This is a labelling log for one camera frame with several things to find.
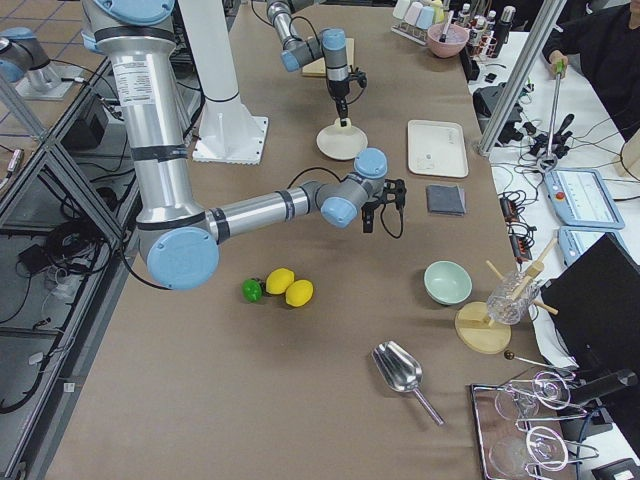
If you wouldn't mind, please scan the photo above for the pink cup on rack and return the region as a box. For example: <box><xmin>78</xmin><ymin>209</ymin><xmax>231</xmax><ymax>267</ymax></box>
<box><xmin>403</xmin><ymin>1</ymin><xmax>423</xmax><ymax>26</ymax></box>

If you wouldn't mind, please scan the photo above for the person in black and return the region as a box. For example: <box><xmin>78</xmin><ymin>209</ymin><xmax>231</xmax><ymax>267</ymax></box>
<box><xmin>542</xmin><ymin>1</ymin><xmax>639</xmax><ymax>141</ymax></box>

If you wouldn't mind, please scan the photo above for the purple cloth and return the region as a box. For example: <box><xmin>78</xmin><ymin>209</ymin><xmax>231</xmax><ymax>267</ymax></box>
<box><xmin>458</xmin><ymin>186</ymin><xmax>467</xmax><ymax>215</ymax></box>

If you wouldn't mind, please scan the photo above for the white cup on rack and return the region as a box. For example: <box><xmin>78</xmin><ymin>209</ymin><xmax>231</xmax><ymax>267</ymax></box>
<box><xmin>392</xmin><ymin>0</ymin><xmax>411</xmax><ymax>20</ymax></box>

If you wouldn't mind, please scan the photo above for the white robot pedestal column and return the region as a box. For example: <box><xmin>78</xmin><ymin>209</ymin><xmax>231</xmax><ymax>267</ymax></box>
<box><xmin>179</xmin><ymin>0</ymin><xmax>268</xmax><ymax>165</ymax></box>

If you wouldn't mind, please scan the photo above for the black framed box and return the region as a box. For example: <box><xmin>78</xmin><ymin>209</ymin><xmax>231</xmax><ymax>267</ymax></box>
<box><xmin>469</xmin><ymin>384</ymin><xmax>576</xmax><ymax>479</ymax></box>

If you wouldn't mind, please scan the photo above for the black monitor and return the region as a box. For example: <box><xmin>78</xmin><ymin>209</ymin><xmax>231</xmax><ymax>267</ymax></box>
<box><xmin>542</xmin><ymin>233</ymin><xmax>639</xmax><ymax>373</ymax></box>

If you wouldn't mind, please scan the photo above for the wooden stand pole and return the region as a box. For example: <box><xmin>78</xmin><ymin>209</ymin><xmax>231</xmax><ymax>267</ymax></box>
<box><xmin>485</xmin><ymin>237</ymin><xmax>558</xmax><ymax>315</ymax></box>

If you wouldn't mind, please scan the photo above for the cream rabbit tray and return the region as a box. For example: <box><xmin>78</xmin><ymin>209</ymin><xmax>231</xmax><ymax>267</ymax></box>
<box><xmin>407</xmin><ymin>120</ymin><xmax>469</xmax><ymax>178</ymax></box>

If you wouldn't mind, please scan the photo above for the lower yellow lemon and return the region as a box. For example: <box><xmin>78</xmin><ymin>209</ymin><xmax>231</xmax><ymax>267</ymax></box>
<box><xmin>265</xmin><ymin>267</ymin><xmax>295</xmax><ymax>295</ymax></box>

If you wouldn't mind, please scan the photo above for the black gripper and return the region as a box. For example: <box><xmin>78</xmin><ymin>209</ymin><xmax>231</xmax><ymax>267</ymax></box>
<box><xmin>327</xmin><ymin>69</ymin><xmax>368</xmax><ymax>119</ymax></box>
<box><xmin>361</xmin><ymin>179</ymin><xmax>406</xmax><ymax>234</ymax></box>

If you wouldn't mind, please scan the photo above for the lower teach pendant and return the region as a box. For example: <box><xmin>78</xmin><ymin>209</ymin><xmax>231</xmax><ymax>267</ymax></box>
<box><xmin>557</xmin><ymin>226</ymin><xmax>625</xmax><ymax>267</ymax></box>

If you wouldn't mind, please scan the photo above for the metal scoop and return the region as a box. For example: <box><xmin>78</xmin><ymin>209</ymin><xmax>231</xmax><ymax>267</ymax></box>
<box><xmin>372</xmin><ymin>340</ymin><xmax>445</xmax><ymax>426</ymax></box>

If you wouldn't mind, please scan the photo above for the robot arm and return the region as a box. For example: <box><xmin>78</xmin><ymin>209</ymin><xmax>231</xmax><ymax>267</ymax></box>
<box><xmin>83</xmin><ymin>1</ymin><xmax>406</xmax><ymax>290</ymax></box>
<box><xmin>266</xmin><ymin>1</ymin><xmax>367</xmax><ymax>127</ymax></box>

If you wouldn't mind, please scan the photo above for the metal tongs black tip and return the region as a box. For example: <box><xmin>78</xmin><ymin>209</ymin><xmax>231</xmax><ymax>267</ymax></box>
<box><xmin>439</xmin><ymin>10</ymin><xmax>455</xmax><ymax>44</ymax></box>

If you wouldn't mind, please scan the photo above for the yellow lemon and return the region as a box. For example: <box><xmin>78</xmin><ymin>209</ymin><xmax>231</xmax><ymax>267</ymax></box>
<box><xmin>265</xmin><ymin>267</ymin><xmax>295</xmax><ymax>295</ymax></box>
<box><xmin>285</xmin><ymin>279</ymin><xmax>314</xmax><ymax>308</ymax></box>

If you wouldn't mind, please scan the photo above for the bamboo cutting board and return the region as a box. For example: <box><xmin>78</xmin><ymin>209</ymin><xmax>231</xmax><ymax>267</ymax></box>
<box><xmin>301</xmin><ymin>37</ymin><xmax>355</xmax><ymax>78</ymax></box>

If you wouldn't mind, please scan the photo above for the pink ice bucket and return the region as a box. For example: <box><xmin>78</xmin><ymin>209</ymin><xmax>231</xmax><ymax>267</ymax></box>
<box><xmin>427</xmin><ymin>23</ymin><xmax>469</xmax><ymax>58</ymax></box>

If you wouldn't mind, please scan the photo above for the teach pendant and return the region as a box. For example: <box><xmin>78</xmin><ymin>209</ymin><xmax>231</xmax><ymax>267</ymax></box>
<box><xmin>557</xmin><ymin>226</ymin><xmax>625</xmax><ymax>267</ymax></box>
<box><xmin>544</xmin><ymin>168</ymin><xmax>625</xmax><ymax>230</ymax></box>

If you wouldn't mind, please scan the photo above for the grey folded cloth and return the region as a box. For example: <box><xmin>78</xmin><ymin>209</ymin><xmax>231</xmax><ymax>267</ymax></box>
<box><xmin>426</xmin><ymin>184</ymin><xmax>466</xmax><ymax>216</ymax></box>

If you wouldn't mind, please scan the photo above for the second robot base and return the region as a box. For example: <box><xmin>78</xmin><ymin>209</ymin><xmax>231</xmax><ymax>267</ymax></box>
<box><xmin>1</xmin><ymin>27</ymin><xmax>71</xmax><ymax>101</ymax></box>

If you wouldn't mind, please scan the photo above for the wire glass rack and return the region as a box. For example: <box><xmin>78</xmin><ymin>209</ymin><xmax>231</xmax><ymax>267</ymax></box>
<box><xmin>488</xmin><ymin>370</ymin><xmax>599</xmax><ymax>479</ymax></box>

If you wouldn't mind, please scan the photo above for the mint green bowl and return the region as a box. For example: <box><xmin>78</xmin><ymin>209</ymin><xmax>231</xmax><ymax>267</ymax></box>
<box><xmin>423</xmin><ymin>261</ymin><xmax>472</xmax><ymax>306</ymax></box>

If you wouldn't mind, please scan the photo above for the upper teach pendant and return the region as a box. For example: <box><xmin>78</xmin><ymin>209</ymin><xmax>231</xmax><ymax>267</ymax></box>
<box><xmin>544</xmin><ymin>168</ymin><xmax>625</xmax><ymax>230</ymax></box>

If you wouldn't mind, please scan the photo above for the cream round plate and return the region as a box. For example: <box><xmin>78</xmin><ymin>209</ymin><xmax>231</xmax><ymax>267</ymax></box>
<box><xmin>316</xmin><ymin>119</ymin><xmax>368</xmax><ymax>161</ymax></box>

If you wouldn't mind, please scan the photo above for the bottle rack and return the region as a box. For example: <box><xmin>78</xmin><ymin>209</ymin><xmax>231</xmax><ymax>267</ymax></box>
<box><xmin>455</xmin><ymin>1</ymin><xmax>516</xmax><ymax>59</ymax></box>

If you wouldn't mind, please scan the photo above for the yellow cup on rack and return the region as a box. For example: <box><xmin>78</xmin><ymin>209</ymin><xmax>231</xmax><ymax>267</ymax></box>
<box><xmin>430</xmin><ymin>0</ymin><xmax>446</xmax><ymax>24</ymax></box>

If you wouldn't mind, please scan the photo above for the aluminium frame post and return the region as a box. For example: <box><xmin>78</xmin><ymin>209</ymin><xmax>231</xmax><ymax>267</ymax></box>
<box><xmin>477</xmin><ymin>0</ymin><xmax>566</xmax><ymax>158</ymax></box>

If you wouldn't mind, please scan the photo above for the blue cup on rack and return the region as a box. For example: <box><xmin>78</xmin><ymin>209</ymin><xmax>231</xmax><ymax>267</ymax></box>
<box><xmin>416</xmin><ymin>5</ymin><xmax>435</xmax><ymax>30</ymax></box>

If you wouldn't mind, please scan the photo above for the clear glass cup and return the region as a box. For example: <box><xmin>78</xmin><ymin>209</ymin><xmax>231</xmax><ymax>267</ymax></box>
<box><xmin>487</xmin><ymin>271</ymin><xmax>540</xmax><ymax>325</ymax></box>

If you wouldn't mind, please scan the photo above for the long grabber tool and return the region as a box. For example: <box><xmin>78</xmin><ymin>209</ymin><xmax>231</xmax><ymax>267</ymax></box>
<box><xmin>537</xmin><ymin>52</ymin><xmax>567</xmax><ymax>174</ymax></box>

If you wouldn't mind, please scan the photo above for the wooden stand base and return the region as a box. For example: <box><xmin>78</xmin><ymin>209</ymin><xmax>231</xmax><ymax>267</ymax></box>
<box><xmin>455</xmin><ymin>302</ymin><xmax>511</xmax><ymax>354</ymax></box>

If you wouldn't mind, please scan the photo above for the upper yellow lemon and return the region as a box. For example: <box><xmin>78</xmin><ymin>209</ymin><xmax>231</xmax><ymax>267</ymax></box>
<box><xmin>285</xmin><ymin>279</ymin><xmax>314</xmax><ymax>308</ymax></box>

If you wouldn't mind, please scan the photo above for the green lime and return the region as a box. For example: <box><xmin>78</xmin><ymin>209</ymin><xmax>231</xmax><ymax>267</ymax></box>
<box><xmin>241</xmin><ymin>278</ymin><xmax>264</xmax><ymax>303</ymax></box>

